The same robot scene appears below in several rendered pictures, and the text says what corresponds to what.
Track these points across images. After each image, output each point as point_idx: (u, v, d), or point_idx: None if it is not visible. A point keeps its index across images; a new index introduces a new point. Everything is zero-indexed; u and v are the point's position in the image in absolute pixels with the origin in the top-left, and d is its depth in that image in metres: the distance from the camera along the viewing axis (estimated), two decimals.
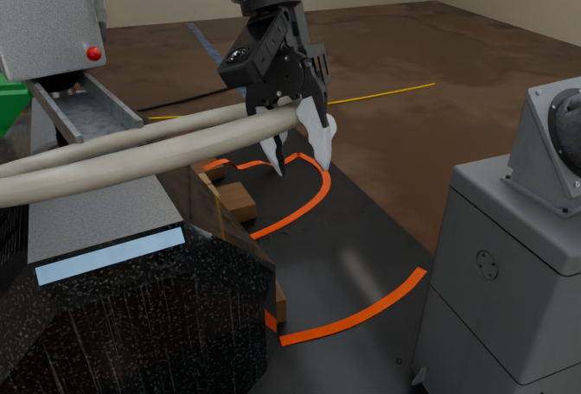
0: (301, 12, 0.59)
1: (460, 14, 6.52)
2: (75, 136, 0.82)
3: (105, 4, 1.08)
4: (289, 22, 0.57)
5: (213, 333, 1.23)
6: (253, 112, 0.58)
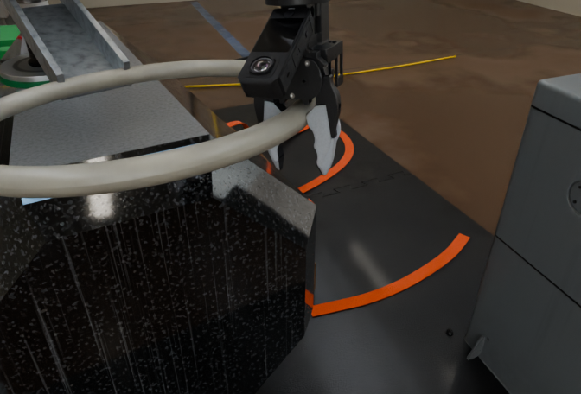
0: (326, 5, 0.55)
1: None
2: (56, 75, 0.77)
3: None
4: (313, 18, 0.53)
5: (245, 284, 0.99)
6: (261, 106, 0.56)
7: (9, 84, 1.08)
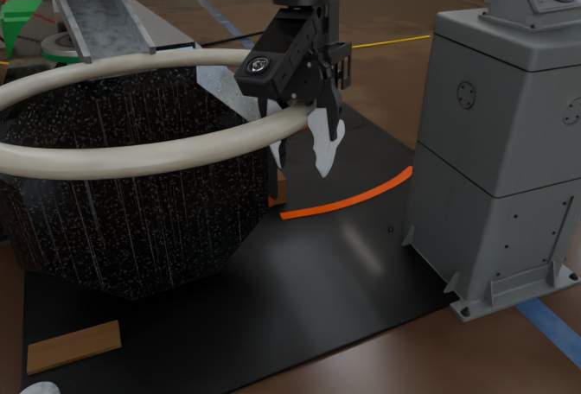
0: (335, 6, 0.54)
1: None
2: (84, 56, 0.79)
3: None
4: (320, 19, 0.53)
5: None
6: (264, 104, 0.57)
7: None
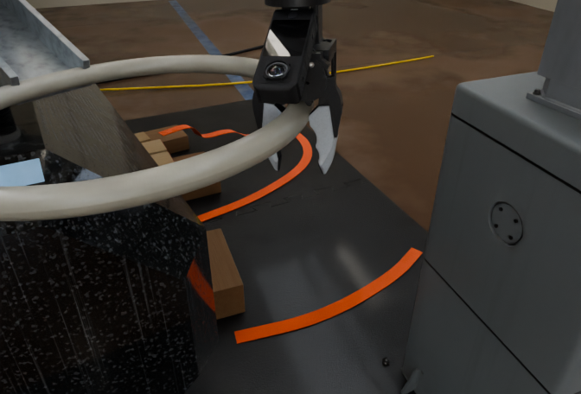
0: (321, 3, 0.55)
1: None
2: (10, 78, 0.69)
3: None
4: None
5: (107, 323, 0.84)
6: (260, 108, 0.55)
7: None
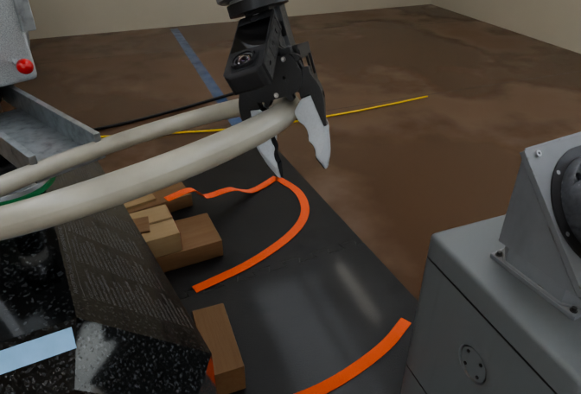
0: (284, 12, 0.59)
1: (457, 19, 6.26)
2: (28, 157, 0.75)
3: (31, 12, 0.99)
4: None
5: None
6: (248, 116, 0.57)
7: None
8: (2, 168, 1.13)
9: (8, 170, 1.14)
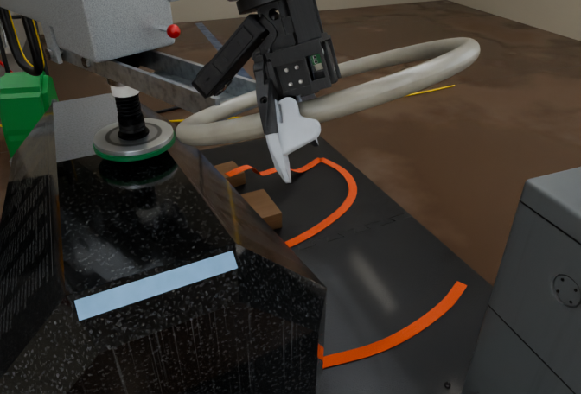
0: (303, 1, 0.50)
1: (474, 14, 6.40)
2: (215, 98, 0.89)
3: None
4: (279, 19, 0.52)
5: (264, 366, 1.11)
6: None
7: None
8: (135, 126, 1.27)
9: (139, 128, 1.28)
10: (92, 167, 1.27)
